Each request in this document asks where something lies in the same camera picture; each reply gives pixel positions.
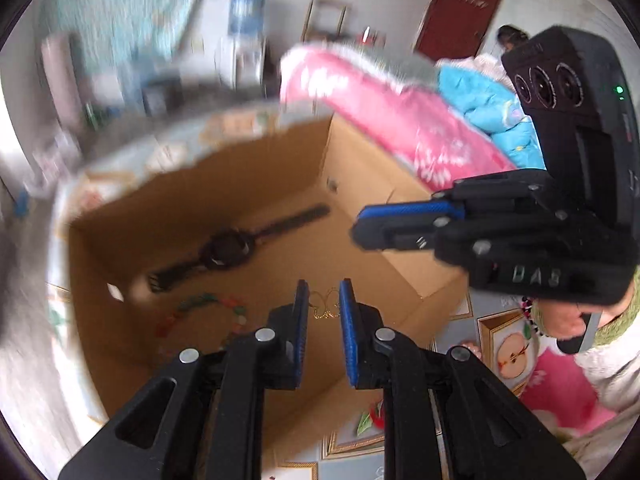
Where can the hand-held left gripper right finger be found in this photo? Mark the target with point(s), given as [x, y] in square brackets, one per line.
[347, 330]

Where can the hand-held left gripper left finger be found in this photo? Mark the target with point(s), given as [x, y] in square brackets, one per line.
[301, 330]

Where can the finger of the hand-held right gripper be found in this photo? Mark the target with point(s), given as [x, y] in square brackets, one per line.
[410, 210]
[395, 235]

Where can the black wristwatch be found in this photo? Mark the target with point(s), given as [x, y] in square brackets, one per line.
[227, 247]

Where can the brown cardboard box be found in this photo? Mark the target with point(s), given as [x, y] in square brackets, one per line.
[210, 200]

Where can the person's right forearm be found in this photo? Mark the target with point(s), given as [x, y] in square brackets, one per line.
[615, 370]

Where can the person's right hand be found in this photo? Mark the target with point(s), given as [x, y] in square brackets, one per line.
[557, 317]

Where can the pink floral blanket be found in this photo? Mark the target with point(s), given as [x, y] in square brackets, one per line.
[400, 120]

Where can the blue quilt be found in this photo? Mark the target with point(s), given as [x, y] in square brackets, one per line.
[485, 100]

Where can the grey lace cloth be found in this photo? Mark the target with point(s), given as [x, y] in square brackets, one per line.
[400, 67]

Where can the dark red door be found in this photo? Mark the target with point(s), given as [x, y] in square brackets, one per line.
[460, 5]

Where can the white water dispenser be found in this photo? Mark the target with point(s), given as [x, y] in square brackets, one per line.
[245, 60]

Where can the blue water bottle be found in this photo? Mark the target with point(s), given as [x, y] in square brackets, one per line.
[246, 10]

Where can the pink rolled mat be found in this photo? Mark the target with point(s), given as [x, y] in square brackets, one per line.
[60, 80]

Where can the wooden frame chair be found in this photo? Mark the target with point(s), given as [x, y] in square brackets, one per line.
[325, 2]

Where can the teal floral wall cloth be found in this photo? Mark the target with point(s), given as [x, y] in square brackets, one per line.
[140, 0]

